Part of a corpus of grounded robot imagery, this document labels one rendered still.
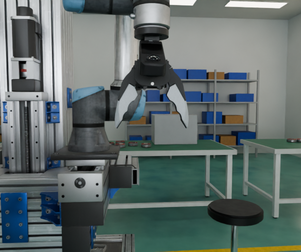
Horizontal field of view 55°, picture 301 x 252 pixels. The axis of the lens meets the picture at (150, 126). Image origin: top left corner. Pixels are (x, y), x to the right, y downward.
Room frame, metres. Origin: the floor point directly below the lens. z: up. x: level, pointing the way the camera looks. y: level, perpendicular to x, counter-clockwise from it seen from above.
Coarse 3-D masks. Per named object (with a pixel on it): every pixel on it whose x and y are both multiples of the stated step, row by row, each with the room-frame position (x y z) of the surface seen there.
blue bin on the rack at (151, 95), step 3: (147, 90) 6.46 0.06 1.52; (150, 90) 6.47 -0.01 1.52; (153, 90) 6.48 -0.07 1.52; (156, 90) 6.49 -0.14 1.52; (159, 90) 6.50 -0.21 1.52; (147, 93) 6.46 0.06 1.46; (150, 93) 6.47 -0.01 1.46; (153, 93) 6.48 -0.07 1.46; (156, 93) 6.49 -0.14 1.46; (159, 93) 6.50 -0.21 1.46; (147, 96) 6.46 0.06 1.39; (150, 96) 6.47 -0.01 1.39; (153, 96) 6.48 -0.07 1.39; (156, 96) 6.49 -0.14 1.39; (159, 96) 6.50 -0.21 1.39; (147, 99) 6.46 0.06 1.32; (150, 99) 6.47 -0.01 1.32; (153, 99) 6.48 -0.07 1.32; (156, 99) 6.49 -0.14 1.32; (159, 99) 6.50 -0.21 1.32
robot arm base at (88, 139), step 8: (72, 128) 1.05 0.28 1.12; (80, 128) 1.02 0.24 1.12; (88, 128) 1.02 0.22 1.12; (96, 128) 1.03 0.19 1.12; (72, 136) 1.03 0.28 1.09; (80, 136) 1.01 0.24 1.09; (88, 136) 1.01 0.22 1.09; (96, 136) 1.02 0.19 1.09; (104, 136) 1.05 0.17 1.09; (72, 144) 1.01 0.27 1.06; (80, 144) 1.00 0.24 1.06; (88, 144) 1.00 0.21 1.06; (96, 144) 1.01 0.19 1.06; (104, 144) 1.04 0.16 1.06
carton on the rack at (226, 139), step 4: (220, 136) 6.64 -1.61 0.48; (224, 136) 6.65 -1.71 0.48; (228, 136) 6.66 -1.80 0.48; (232, 136) 6.66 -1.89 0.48; (220, 140) 6.64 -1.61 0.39; (224, 140) 6.65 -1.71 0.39; (228, 140) 6.66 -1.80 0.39; (232, 140) 6.66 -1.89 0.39; (224, 144) 6.65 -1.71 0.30; (228, 144) 6.66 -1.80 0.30; (232, 144) 6.66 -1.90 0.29
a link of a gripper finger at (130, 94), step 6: (126, 90) 0.58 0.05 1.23; (132, 90) 0.58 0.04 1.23; (126, 96) 0.58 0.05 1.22; (132, 96) 0.58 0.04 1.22; (120, 102) 0.58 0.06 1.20; (126, 102) 0.58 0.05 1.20; (120, 108) 0.58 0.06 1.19; (126, 108) 0.58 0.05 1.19; (120, 114) 0.58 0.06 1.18; (114, 120) 0.59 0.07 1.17; (120, 120) 0.58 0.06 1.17
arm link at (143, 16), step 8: (136, 8) 0.59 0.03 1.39; (144, 8) 0.58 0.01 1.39; (152, 8) 0.57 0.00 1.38; (160, 8) 0.58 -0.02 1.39; (168, 8) 0.59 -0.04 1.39; (136, 16) 0.59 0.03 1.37; (144, 16) 0.58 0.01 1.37; (152, 16) 0.57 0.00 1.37; (160, 16) 0.58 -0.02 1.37; (168, 16) 0.60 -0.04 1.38; (136, 24) 0.59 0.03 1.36; (144, 24) 0.58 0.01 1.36; (152, 24) 0.58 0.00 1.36; (160, 24) 0.58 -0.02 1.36; (168, 24) 0.60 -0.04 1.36
